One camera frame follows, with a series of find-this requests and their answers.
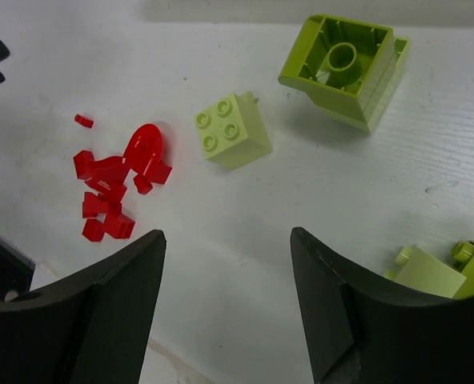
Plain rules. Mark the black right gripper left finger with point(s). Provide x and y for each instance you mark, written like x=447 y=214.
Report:
x=89 y=327

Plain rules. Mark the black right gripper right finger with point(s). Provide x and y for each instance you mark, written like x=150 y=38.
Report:
x=363 y=328

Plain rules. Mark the small red lego brick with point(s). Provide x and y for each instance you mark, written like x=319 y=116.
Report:
x=145 y=182

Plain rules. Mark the red round lego piece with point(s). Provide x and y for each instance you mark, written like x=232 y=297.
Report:
x=143 y=155

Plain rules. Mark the pale green square lego brick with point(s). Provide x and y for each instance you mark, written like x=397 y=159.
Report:
x=231 y=131

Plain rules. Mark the large lime green lego brick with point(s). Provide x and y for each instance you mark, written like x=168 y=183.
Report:
x=349 y=69

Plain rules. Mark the pale green lego brick right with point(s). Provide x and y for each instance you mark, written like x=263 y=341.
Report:
x=417 y=269

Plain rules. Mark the tiny red lego plate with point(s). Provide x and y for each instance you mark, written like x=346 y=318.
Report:
x=84 y=121

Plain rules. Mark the lime green lego brick right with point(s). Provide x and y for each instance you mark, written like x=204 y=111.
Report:
x=463 y=255

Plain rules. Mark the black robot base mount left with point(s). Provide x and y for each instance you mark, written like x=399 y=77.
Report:
x=16 y=272

